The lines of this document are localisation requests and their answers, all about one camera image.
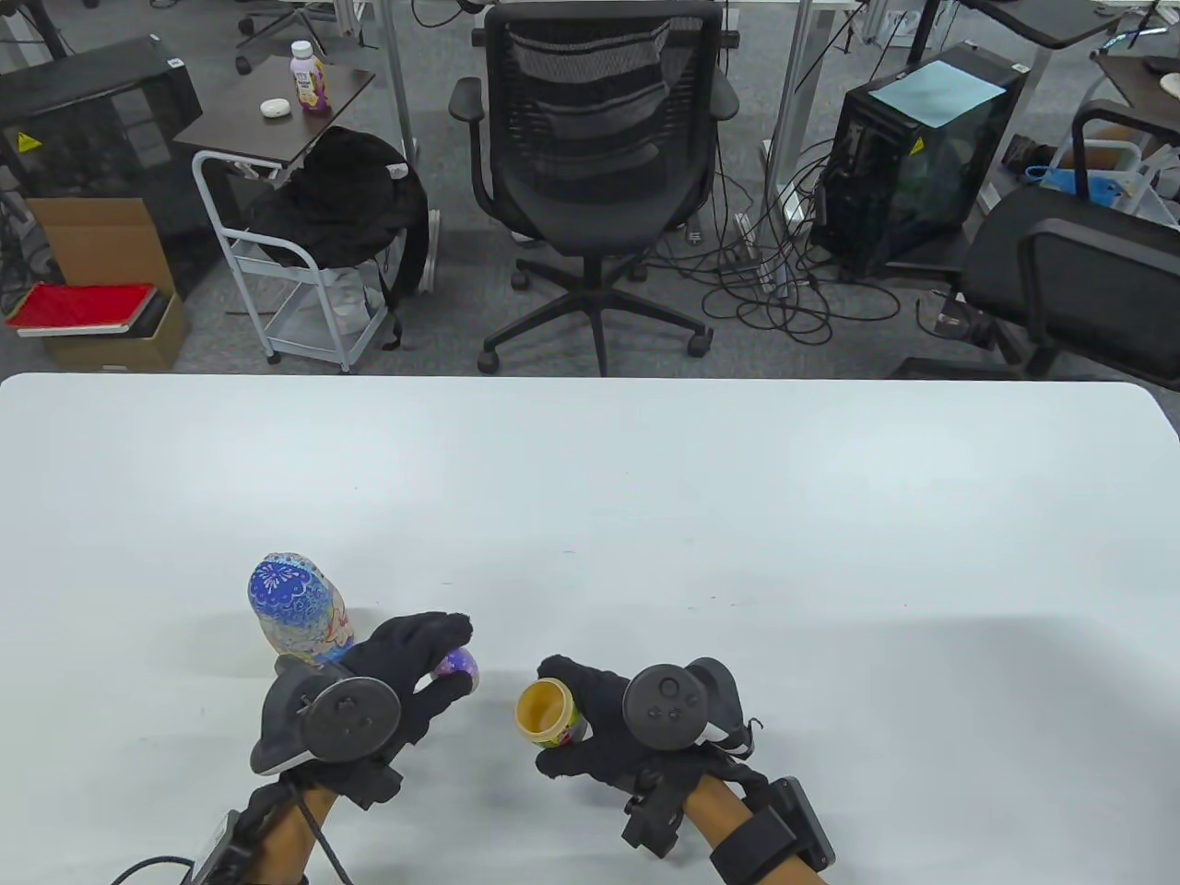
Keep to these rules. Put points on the person's right forearm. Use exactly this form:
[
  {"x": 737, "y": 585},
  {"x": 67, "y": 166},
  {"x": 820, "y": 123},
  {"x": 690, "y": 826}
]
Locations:
[{"x": 714, "y": 807}]

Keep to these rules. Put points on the medium Russian doll base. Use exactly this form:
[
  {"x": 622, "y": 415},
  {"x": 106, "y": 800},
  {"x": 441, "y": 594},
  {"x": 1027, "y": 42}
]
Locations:
[{"x": 544, "y": 708}]

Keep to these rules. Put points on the dark side table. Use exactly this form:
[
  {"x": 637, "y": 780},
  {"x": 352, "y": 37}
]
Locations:
[
  {"x": 1134, "y": 78},
  {"x": 277, "y": 134}
]

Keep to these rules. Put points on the white power strip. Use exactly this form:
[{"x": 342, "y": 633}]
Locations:
[{"x": 749, "y": 230}]

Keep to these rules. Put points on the white metal cart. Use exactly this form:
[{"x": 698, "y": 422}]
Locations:
[{"x": 313, "y": 336}]

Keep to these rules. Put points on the teal paper sheet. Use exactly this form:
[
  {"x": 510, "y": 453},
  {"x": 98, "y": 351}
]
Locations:
[{"x": 936, "y": 92}]

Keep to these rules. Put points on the grey desk leg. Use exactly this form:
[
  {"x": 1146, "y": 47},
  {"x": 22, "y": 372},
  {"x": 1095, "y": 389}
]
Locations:
[{"x": 793, "y": 92}]

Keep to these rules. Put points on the black padded office chair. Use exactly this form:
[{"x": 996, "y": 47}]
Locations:
[{"x": 1088, "y": 267}]

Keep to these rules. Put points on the red notebook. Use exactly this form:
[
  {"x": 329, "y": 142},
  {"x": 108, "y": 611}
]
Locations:
[{"x": 78, "y": 306}]

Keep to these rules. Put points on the black computer tower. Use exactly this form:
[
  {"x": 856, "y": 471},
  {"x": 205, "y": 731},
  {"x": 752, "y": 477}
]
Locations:
[{"x": 885, "y": 184}]

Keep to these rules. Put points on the cardboard box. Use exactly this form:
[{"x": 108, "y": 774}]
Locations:
[{"x": 101, "y": 240}]

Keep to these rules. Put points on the person's left forearm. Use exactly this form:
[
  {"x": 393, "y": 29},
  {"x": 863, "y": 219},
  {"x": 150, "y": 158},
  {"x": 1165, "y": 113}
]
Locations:
[{"x": 295, "y": 834}]

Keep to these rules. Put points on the large blue Russian doll head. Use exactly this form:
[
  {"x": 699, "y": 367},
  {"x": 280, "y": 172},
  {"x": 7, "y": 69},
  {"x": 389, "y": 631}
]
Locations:
[{"x": 286, "y": 590}]

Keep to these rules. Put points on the person's left hand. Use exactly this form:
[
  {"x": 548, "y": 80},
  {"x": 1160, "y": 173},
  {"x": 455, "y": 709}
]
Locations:
[{"x": 406, "y": 645}]

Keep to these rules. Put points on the blue bag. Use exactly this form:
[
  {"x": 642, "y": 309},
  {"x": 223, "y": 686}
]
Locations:
[{"x": 1102, "y": 189}]

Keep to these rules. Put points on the black book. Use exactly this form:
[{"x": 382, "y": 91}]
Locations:
[{"x": 152, "y": 312}]

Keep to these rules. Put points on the white round case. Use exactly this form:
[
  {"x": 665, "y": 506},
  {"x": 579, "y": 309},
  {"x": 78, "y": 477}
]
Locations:
[{"x": 275, "y": 108}]

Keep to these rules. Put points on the black round tracking controller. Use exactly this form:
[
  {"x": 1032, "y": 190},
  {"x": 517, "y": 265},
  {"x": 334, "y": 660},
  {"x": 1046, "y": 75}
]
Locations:
[
  {"x": 668, "y": 708},
  {"x": 350, "y": 719}
]

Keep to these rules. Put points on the black backpack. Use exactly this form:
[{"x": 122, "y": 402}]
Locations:
[{"x": 341, "y": 203}]

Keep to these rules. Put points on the purple label drink bottle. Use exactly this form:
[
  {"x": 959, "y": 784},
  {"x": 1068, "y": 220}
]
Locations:
[{"x": 312, "y": 88}]

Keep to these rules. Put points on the black cabinet with yellow sticker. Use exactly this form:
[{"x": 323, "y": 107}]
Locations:
[{"x": 83, "y": 120}]

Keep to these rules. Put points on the black mesh office chair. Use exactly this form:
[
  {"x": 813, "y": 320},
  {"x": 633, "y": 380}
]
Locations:
[{"x": 599, "y": 203}]

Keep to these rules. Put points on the black desk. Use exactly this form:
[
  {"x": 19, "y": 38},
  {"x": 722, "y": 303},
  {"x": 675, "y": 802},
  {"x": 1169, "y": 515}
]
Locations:
[{"x": 1060, "y": 23}]

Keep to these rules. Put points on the large floral Russian doll base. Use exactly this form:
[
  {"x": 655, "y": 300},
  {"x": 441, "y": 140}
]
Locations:
[{"x": 318, "y": 641}]

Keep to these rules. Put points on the person's right hand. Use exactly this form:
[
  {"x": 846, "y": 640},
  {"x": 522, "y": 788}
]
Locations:
[{"x": 604, "y": 728}]

